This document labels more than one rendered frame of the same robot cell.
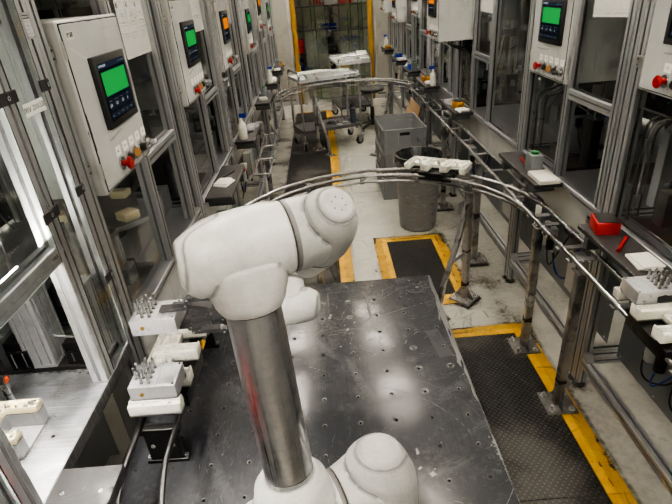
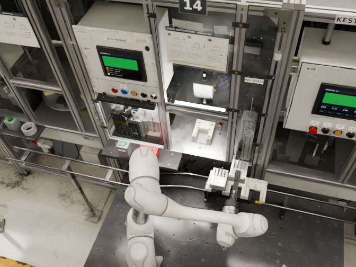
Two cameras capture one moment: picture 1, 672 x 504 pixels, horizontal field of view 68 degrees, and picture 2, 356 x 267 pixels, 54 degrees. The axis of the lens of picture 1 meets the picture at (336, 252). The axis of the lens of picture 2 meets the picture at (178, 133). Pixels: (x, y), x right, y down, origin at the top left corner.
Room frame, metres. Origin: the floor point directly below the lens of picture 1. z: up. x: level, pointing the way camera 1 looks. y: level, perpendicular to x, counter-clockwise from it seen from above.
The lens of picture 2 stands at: (1.25, -0.64, 2.82)
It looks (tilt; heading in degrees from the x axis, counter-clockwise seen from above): 51 degrees down; 110
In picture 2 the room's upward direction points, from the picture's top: 6 degrees counter-clockwise
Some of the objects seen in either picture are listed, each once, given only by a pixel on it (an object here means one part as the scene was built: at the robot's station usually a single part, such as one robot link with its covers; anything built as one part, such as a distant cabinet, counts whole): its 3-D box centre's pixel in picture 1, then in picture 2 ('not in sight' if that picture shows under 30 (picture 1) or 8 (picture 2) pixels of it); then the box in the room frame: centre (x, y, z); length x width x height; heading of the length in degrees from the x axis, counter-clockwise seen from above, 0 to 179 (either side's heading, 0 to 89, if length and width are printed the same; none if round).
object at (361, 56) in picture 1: (352, 85); not in sight; (7.78, -0.45, 0.48); 0.84 x 0.58 x 0.97; 8
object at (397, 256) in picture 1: (418, 266); not in sight; (3.10, -0.58, 0.01); 1.00 x 0.55 x 0.01; 0
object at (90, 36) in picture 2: not in sight; (127, 53); (0.48, 0.77, 1.60); 0.42 x 0.29 x 0.46; 0
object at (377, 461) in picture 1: (377, 482); (140, 256); (0.73, -0.05, 0.85); 0.18 x 0.16 x 0.22; 111
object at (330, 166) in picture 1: (314, 166); not in sight; (5.56, 0.17, 0.01); 5.85 x 0.59 x 0.01; 0
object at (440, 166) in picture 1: (437, 169); not in sight; (2.77, -0.63, 0.84); 0.37 x 0.14 x 0.10; 58
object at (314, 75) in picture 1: (326, 106); not in sight; (6.51, -0.04, 0.48); 0.88 x 0.56 x 0.96; 108
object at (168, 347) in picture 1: (173, 370); (236, 188); (1.18, 0.52, 0.84); 0.36 x 0.14 x 0.10; 0
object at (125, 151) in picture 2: not in sight; (124, 148); (0.42, 0.57, 0.97); 0.08 x 0.08 x 0.12; 0
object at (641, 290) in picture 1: (649, 284); not in sight; (1.30, -0.98, 0.92); 0.13 x 0.10 x 0.09; 90
